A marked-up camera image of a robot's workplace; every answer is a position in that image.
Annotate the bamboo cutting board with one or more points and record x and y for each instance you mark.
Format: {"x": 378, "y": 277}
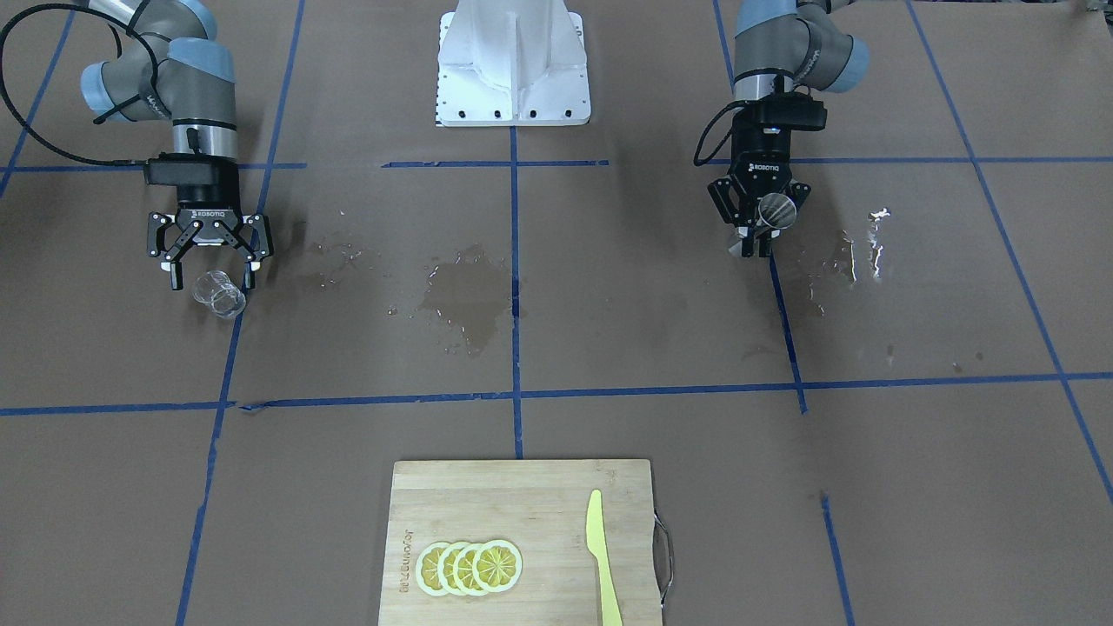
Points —
{"x": 540, "y": 506}

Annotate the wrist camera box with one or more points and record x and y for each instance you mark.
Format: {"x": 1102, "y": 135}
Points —
{"x": 178, "y": 169}
{"x": 789, "y": 111}

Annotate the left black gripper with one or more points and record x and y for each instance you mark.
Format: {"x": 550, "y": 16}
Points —
{"x": 759, "y": 154}

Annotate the steel jigger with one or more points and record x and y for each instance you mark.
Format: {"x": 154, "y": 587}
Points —
{"x": 773, "y": 213}

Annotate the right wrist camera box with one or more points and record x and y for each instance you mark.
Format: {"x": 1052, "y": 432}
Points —
{"x": 178, "y": 169}

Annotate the yellow plastic knife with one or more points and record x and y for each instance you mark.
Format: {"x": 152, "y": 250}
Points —
{"x": 597, "y": 547}

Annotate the clear glass measuring cup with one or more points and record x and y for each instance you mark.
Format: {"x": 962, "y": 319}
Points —
{"x": 218, "y": 293}

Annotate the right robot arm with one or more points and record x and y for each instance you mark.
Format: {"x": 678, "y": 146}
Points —
{"x": 176, "y": 70}

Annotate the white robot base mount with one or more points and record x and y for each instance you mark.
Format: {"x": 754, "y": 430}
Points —
{"x": 512, "y": 63}

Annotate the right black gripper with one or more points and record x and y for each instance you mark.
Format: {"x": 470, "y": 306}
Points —
{"x": 211, "y": 197}

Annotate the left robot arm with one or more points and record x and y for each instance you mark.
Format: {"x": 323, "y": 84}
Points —
{"x": 784, "y": 52}

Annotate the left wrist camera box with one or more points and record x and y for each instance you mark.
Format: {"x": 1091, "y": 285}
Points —
{"x": 789, "y": 111}

